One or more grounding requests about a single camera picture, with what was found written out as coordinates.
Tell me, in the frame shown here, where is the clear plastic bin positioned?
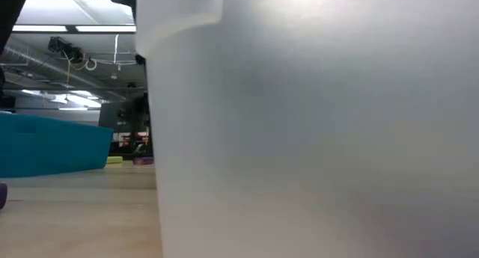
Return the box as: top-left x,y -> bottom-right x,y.
135,0 -> 479,258

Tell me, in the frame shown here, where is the black partition panel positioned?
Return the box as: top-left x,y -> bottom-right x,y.
98,93 -> 152,156

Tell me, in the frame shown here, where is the teal plastic bin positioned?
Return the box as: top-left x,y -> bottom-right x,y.
0,113 -> 115,179

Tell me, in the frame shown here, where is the black hanging device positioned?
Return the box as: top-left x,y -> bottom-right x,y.
47,36 -> 85,65

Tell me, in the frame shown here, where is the ceiling light panel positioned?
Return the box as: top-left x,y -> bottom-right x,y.
12,24 -> 69,33
74,24 -> 137,34

